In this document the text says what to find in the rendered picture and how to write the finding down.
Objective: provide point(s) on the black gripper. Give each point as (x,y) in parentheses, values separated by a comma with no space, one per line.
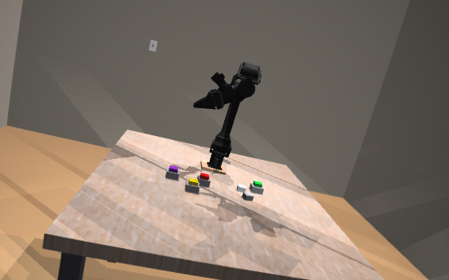
(217,98)

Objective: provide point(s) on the red button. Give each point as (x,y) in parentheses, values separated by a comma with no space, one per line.
(204,180)

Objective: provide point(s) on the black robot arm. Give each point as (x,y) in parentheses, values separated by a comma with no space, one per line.
(249,74)

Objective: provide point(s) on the yellow button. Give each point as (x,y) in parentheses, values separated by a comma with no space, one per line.
(192,186)

